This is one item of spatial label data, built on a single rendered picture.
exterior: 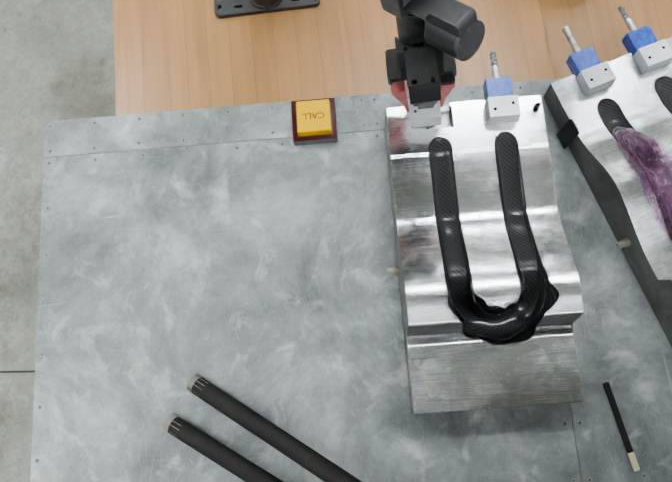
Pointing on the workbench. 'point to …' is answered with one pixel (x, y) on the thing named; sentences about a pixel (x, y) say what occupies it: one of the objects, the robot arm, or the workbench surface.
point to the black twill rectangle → (568, 133)
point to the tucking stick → (621, 427)
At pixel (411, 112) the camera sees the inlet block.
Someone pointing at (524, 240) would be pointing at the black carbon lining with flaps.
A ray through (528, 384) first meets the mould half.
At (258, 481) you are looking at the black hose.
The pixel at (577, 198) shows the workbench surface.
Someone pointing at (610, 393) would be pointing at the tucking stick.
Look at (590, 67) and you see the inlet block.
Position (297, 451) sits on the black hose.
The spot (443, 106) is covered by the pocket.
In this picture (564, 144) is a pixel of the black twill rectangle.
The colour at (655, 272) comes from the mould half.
